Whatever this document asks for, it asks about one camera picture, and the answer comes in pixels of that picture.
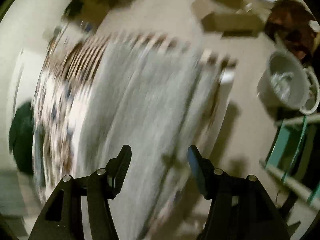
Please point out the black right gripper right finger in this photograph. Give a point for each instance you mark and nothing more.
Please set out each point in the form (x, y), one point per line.
(240, 207)

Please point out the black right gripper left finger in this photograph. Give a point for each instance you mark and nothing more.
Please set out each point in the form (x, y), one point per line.
(61, 216)

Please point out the grey fluffy pants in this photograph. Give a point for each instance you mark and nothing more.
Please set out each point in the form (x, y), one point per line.
(153, 102)

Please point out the teal white drying rack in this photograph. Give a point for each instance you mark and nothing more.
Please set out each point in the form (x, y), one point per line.
(290, 154)

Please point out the dark green garment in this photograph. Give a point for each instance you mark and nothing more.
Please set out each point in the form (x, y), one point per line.
(21, 138)

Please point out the floral brown checkered blanket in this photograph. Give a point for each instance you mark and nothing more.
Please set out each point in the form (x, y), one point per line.
(63, 91)

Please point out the white plastic bucket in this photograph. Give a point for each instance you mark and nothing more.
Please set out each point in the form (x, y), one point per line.
(287, 84)

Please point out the dark red cloth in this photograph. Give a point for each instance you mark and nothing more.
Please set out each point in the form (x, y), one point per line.
(289, 21)

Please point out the open cardboard box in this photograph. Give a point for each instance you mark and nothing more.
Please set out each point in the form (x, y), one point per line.
(230, 18)

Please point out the brown cardboard box with items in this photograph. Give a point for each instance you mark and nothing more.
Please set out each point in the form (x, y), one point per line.
(88, 14)

